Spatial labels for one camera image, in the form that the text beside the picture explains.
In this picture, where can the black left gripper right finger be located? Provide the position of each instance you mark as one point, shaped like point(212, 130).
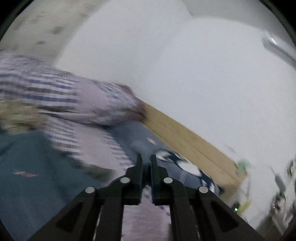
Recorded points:
point(197, 214)

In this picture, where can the khaki beige garment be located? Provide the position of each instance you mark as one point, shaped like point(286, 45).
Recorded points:
point(18, 117)

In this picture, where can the wooden bed frame edge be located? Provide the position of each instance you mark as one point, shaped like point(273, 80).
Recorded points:
point(197, 150)

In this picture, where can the black box with green light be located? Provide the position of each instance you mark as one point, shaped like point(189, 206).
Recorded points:
point(236, 207)

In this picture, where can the dark teal blue garment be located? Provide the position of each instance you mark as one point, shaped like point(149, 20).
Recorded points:
point(37, 181)

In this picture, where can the navy blue cartoon pillow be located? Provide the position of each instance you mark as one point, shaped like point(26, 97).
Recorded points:
point(161, 152)

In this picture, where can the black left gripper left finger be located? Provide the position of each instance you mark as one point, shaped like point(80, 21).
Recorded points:
point(96, 214)

